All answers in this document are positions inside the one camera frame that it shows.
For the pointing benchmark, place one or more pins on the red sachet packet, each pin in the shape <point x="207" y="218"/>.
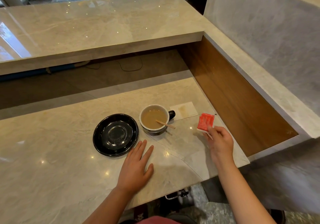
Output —
<point x="205" y="122"/>

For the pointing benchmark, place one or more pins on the blue pipe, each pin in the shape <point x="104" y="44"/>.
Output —
<point x="35" y="71"/>

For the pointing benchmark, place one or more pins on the metal bracket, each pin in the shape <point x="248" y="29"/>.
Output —
<point x="178" y="193"/>

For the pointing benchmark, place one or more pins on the person's right forearm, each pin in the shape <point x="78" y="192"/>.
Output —
<point x="241" y="193"/>

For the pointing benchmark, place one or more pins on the wooden side panel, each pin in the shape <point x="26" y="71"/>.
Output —
<point x="232" y="101"/>

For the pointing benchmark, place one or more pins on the person's right hand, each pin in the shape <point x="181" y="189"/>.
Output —
<point x="222" y="145"/>

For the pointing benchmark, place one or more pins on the person's right thumb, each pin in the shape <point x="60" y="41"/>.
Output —
<point x="208" y="136"/>

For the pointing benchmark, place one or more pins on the white stained paper napkin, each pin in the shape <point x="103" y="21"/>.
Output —
<point x="183" y="110"/>

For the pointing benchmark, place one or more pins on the milky coffee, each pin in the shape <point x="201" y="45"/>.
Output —
<point x="151" y="116"/>

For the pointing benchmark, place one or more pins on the person's left thumb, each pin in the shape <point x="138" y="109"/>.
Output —
<point x="149" y="170"/>

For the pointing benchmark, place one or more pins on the black coffee cup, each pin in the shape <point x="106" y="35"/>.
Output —
<point x="153" y="128"/>

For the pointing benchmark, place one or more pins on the person's dark shoe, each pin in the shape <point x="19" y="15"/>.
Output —
<point x="277" y="216"/>

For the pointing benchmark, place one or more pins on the person's left middle finger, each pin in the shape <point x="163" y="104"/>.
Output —
<point x="141" y="148"/>

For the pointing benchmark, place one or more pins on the person's left forearm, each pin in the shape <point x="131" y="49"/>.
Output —
<point x="111" y="206"/>

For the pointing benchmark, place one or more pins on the person's pink shorts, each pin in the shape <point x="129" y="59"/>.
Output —
<point x="158" y="220"/>

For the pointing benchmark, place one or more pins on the person's left hand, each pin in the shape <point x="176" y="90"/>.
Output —
<point x="133" y="167"/>

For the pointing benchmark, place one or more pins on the black saucer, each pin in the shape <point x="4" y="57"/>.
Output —
<point x="115" y="135"/>

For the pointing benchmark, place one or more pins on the wooden stir stick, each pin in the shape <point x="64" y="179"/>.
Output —
<point x="167" y="124"/>

